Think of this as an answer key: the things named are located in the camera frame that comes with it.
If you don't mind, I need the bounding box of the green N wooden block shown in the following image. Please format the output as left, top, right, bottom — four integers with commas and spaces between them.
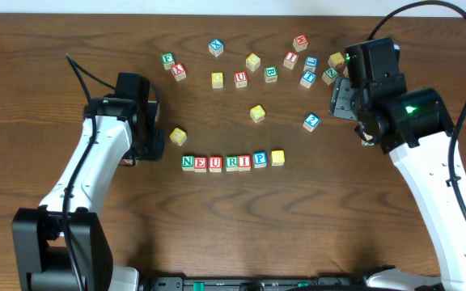
181, 155, 195, 171

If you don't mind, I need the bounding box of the red E wooden block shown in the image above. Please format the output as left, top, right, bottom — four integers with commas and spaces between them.
193, 157, 208, 172

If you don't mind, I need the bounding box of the red u block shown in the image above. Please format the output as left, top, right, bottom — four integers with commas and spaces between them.
234, 71, 248, 88
209, 156, 222, 172

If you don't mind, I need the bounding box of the green R wooden block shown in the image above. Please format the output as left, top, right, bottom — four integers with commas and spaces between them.
225, 156, 239, 171

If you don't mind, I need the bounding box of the red i block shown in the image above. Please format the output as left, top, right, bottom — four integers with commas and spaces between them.
238, 154, 252, 171
283, 52, 299, 70

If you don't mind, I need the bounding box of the yellow S wooden block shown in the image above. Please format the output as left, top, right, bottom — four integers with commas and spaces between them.
271, 150, 286, 166

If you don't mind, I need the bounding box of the blue P wooden block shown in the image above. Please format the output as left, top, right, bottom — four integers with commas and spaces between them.
252, 151, 268, 168

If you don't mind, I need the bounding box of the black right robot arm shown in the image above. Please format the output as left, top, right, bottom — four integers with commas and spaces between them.
330, 38, 466, 290

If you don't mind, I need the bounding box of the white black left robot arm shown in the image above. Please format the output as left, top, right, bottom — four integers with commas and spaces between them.
11, 73, 165, 290

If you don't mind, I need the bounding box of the yellow block near Z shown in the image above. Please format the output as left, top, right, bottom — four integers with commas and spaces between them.
328, 52, 345, 70

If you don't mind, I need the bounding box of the green Z wooden block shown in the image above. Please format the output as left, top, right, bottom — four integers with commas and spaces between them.
322, 67, 339, 85

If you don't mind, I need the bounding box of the red X wooden block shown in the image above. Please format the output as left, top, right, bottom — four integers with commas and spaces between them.
171, 63, 187, 82

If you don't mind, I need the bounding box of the green F wooden block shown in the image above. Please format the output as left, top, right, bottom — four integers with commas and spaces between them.
161, 52, 176, 70

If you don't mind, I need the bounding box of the yellow 2 wooden block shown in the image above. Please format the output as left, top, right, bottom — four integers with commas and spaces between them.
169, 127, 188, 146

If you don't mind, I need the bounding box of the blue L wooden block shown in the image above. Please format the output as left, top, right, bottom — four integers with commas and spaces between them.
303, 56, 319, 73

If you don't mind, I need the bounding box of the blue T wooden block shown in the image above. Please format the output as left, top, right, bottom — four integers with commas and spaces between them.
300, 70, 317, 89

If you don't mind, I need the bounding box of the blue 2 wooden block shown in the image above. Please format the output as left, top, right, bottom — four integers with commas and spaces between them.
303, 113, 320, 132

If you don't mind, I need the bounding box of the red H wooden block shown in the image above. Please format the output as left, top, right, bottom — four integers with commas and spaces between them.
293, 35, 309, 52

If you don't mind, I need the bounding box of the yellow O wooden block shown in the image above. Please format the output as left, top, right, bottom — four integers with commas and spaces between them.
211, 72, 224, 89

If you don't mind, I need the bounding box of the blue X wooden block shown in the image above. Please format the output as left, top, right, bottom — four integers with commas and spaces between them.
209, 39, 224, 57

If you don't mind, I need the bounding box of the green B wooden block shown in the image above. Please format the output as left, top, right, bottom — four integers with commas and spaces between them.
265, 65, 278, 82

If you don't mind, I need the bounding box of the yellow block upper middle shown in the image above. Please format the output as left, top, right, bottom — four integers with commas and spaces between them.
246, 53, 261, 72

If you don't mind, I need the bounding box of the yellow block lower middle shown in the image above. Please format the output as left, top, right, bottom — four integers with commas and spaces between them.
250, 104, 266, 123

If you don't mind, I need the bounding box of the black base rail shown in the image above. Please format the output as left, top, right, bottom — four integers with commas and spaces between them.
150, 276, 366, 291

